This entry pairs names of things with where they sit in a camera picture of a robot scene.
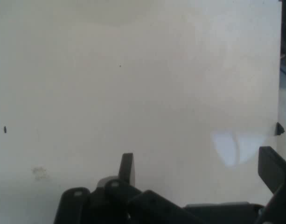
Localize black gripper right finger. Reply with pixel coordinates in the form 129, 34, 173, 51
258, 146, 286, 224

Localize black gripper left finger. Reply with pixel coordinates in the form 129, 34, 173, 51
53, 153, 204, 224

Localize black tape piece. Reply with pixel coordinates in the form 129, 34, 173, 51
275, 122, 285, 137

